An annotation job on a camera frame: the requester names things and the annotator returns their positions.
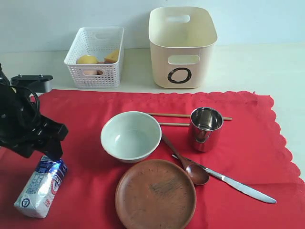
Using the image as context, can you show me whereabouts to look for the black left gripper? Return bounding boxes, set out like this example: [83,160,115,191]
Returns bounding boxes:
[0,83,68,160]

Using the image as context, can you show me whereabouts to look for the white blue packet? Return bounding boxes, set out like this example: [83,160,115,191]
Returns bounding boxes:
[14,156,67,219]

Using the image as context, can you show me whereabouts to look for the brown egg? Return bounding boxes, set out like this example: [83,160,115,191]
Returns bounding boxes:
[83,70,103,75]

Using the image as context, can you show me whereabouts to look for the yellow lemon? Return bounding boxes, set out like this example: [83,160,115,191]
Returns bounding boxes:
[76,55,99,64]

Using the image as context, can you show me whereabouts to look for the yellow cheese wedge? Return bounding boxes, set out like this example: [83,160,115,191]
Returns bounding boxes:
[104,49,120,63]

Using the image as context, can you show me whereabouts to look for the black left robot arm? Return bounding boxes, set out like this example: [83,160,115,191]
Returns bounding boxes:
[0,72,68,161]

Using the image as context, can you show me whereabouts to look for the white ceramic bowl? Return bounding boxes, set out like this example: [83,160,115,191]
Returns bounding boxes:
[100,111,162,163]

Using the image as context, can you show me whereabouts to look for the upper wooden chopstick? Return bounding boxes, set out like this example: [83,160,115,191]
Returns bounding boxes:
[147,113,233,121]

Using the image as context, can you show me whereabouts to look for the wooden chopstick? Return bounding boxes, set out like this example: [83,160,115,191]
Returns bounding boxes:
[147,113,233,121]
[159,122,190,126]

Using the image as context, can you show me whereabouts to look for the lower wooden chopstick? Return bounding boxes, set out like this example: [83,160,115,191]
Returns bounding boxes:
[159,122,190,126]

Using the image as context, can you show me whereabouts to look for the white perforated plastic basket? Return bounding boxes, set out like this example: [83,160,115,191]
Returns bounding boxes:
[64,27,124,89]

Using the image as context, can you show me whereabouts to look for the brown wooden plate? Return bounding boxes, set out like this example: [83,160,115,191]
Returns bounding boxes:
[115,159,196,229]

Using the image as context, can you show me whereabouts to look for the dark wooden spoon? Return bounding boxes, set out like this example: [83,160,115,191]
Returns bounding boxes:
[162,133,209,185]

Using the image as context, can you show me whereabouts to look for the stainless steel cup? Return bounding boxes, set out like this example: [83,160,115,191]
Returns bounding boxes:
[188,107,224,152]

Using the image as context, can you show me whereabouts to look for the cream plastic bin with circle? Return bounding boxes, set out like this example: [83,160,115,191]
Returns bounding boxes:
[148,6,218,89]

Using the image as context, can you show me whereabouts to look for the red scalloped table cloth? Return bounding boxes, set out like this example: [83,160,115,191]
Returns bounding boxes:
[0,90,305,229]

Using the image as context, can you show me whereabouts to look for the silver table knife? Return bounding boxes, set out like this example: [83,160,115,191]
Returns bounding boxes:
[172,154,276,204]

